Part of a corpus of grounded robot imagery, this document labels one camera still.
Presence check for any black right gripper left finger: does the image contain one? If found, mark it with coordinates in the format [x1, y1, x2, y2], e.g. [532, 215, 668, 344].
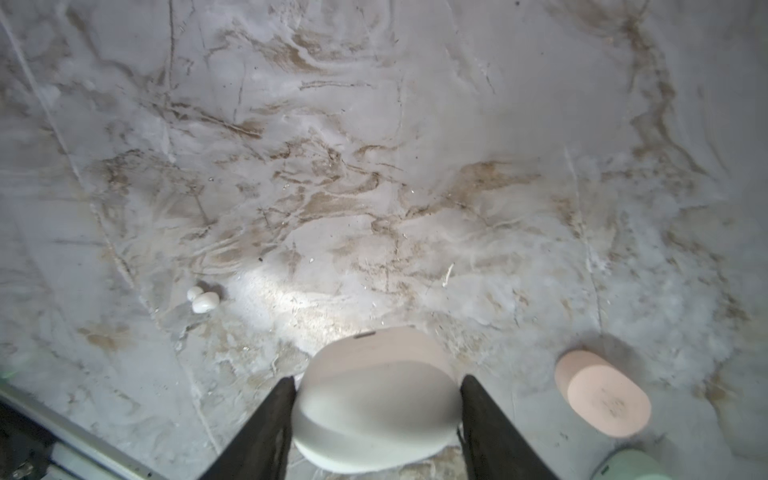
[200, 376, 296, 480]

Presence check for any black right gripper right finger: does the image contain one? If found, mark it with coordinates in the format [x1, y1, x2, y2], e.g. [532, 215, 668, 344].
[458, 375, 557, 480]

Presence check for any pink earbud charging case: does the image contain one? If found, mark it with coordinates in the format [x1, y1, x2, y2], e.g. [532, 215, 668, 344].
[554, 350, 652, 438]

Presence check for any white earbud charging case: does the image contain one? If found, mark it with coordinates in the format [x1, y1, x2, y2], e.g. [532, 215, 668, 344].
[291, 327, 462, 474]

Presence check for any mint green earbud charging case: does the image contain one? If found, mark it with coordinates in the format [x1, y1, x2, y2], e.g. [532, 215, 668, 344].
[591, 449, 672, 480]

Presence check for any white earbud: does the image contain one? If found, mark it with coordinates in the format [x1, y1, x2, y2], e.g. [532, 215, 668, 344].
[186, 286, 221, 315]

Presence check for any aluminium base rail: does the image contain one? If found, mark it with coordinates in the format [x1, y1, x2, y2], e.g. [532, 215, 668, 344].
[1, 380, 163, 480]

